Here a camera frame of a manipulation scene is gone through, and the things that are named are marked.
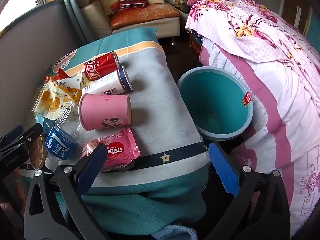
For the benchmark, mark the white and blue can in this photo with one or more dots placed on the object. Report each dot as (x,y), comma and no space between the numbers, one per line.
(107,82)

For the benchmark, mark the light blue towel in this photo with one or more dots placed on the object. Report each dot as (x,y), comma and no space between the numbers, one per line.
(172,232)

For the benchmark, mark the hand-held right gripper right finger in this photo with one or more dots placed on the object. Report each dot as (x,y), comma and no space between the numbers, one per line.
(223,170)

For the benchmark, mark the pink wafer packet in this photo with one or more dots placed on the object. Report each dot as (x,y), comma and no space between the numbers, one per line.
(120,150)

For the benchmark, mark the yellow cartoon pillow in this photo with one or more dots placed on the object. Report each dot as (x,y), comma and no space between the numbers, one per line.
(110,0)

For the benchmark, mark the round colourful lid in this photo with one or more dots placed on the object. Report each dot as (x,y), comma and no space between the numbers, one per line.
(37,152)

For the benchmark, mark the orange seat cushion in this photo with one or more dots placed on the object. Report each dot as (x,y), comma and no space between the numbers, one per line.
(145,15)

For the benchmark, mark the yellow snack packet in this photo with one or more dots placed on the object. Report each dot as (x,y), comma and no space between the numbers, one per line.
(50,100)

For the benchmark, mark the red snack packet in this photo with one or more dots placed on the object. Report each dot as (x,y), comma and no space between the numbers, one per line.
(60,74)

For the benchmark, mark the pink paper cup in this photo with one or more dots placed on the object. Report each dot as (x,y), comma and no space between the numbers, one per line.
(102,110)

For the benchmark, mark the red cola can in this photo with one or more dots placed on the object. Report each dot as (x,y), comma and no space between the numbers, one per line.
(100,65)

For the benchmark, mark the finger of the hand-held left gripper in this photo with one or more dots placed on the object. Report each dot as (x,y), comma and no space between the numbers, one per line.
(13,132)
(31,133)

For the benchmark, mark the clear water bottle blue label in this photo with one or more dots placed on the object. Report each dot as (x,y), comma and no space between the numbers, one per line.
(60,140)

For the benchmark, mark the white medicine box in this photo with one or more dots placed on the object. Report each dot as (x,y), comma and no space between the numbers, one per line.
(73,82)

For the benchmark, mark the teal plastic bin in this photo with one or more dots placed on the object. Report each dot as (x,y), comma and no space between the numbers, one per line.
(212,97)

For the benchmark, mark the grey curtain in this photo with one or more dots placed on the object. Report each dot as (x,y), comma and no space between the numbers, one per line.
(72,5)

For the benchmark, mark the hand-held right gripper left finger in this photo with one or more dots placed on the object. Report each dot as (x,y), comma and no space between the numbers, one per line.
(92,165)

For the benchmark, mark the pink and white bedsheet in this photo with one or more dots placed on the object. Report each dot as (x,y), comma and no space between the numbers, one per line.
(287,110)

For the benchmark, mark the grey headboard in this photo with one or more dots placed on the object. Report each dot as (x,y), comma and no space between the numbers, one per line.
(32,50)

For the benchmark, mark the floral pink quilt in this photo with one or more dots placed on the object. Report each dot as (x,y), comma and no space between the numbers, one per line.
(250,30)

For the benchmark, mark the wooden furniture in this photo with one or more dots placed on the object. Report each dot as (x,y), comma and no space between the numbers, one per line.
(297,15)

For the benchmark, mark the cream leather sofa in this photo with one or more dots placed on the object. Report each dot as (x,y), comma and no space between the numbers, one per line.
(95,17)

